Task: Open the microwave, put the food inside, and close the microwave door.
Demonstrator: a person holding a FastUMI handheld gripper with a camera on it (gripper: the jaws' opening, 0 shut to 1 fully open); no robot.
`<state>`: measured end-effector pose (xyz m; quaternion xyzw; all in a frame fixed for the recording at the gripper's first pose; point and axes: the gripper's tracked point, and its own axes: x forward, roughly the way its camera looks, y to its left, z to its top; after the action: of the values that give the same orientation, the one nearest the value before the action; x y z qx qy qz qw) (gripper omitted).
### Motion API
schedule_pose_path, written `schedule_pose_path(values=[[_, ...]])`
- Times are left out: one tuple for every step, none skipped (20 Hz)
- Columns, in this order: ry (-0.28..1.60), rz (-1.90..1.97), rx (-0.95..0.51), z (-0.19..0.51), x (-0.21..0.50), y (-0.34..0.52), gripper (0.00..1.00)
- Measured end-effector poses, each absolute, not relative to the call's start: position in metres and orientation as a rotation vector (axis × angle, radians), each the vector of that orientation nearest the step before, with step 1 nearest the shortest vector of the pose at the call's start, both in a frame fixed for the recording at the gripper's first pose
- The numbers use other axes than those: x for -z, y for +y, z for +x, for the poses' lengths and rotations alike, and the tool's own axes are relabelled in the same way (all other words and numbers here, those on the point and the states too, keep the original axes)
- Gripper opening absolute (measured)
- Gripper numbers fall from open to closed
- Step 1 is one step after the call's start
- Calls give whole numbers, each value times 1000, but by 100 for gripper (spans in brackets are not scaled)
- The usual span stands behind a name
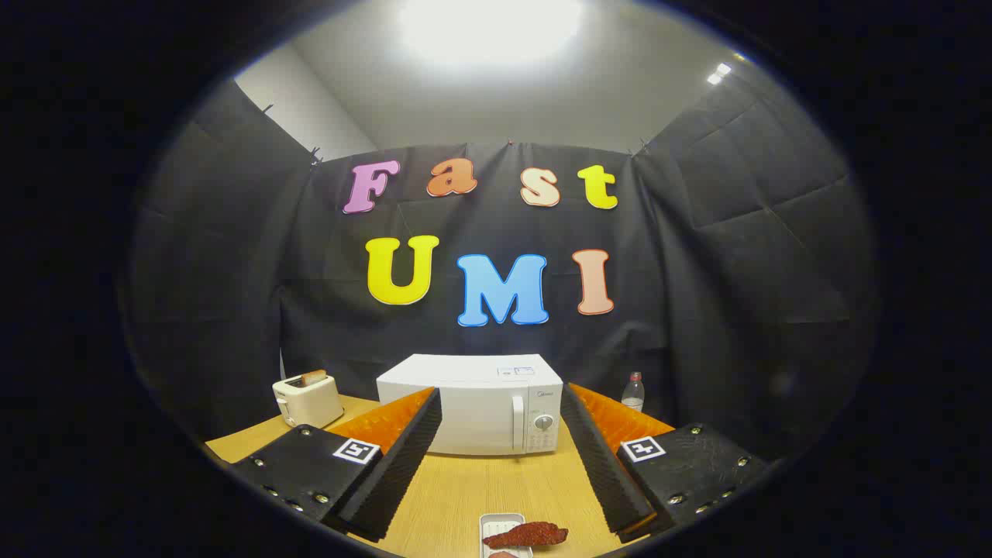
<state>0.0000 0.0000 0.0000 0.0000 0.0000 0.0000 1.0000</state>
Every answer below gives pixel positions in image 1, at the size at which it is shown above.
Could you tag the black backdrop cloth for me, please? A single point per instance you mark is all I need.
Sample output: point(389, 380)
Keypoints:
point(232, 271)

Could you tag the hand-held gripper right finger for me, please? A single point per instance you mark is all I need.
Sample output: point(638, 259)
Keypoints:
point(601, 465)

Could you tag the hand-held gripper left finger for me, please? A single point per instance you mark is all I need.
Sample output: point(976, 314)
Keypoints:
point(403, 465)

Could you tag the small ceiling light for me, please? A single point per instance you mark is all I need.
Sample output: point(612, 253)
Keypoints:
point(719, 74)

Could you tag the white toaster oven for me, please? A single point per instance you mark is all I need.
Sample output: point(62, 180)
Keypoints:
point(465, 403)

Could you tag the red-brown meat strip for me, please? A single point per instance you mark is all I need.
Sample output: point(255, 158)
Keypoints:
point(527, 535)

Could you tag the toasted bread slice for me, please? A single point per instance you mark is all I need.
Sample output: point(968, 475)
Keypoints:
point(314, 377)

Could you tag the clear plastic water bottle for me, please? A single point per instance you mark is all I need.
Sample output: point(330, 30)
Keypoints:
point(633, 395)

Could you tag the small white food tray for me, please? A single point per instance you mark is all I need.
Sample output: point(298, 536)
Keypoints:
point(496, 521)

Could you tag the pink food piece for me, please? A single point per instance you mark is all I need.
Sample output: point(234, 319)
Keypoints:
point(504, 553)

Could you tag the cream pop-up toaster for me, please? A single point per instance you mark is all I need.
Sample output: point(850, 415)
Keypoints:
point(310, 403)

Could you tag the large ceiling light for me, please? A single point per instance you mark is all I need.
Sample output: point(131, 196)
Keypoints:
point(488, 31)

